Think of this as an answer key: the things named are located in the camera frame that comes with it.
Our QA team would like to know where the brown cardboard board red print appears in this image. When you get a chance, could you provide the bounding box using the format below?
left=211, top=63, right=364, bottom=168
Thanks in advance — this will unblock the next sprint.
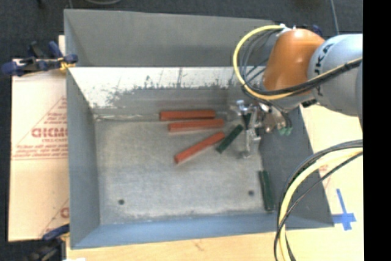
left=7, top=34, right=71, bottom=243

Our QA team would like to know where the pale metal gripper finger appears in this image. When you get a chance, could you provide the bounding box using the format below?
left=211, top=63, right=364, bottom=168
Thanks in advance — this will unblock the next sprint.
left=243, top=127, right=261, bottom=160
left=235, top=100, right=249, bottom=120

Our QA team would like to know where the dark green flat block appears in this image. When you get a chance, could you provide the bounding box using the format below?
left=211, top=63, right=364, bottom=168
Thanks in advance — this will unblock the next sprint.
left=258, top=169, right=275, bottom=213
left=215, top=123, right=245, bottom=155

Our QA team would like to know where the grey metal bin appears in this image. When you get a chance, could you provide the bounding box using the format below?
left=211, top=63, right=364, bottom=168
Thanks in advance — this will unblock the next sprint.
left=63, top=9, right=334, bottom=250

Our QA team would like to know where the red-brown flat block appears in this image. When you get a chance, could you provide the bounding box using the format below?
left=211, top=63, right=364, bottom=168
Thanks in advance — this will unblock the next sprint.
left=159, top=109, right=217, bottom=122
left=167, top=118, right=225, bottom=133
left=174, top=131, right=227, bottom=166

